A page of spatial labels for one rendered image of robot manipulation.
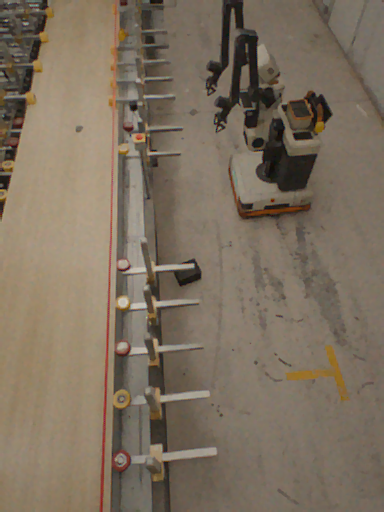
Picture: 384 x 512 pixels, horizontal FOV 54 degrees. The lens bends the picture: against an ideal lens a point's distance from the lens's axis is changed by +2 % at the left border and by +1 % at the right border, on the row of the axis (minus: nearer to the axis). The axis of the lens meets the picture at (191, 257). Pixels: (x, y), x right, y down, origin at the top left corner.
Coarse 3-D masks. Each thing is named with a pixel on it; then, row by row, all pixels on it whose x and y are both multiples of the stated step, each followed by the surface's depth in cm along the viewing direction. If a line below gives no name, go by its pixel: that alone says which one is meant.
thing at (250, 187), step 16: (240, 160) 351; (256, 160) 351; (240, 176) 340; (256, 176) 339; (240, 192) 331; (256, 192) 328; (272, 192) 328; (288, 192) 328; (304, 192) 328; (240, 208) 336; (256, 208) 334; (272, 208) 336; (288, 208) 340; (304, 208) 342
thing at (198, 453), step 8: (208, 448) 168; (136, 456) 166; (144, 456) 166; (168, 456) 166; (176, 456) 166; (184, 456) 166; (192, 456) 166; (200, 456) 167; (208, 456) 167; (136, 464) 165
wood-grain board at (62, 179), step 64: (64, 0) 395; (64, 64) 329; (64, 128) 282; (64, 192) 246; (0, 256) 219; (64, 256) 219; (0, 320) 197; (64, 320) 196; (0, 384) 179; (64, 384) 178; (0, 448) 164; (64, 448) 164
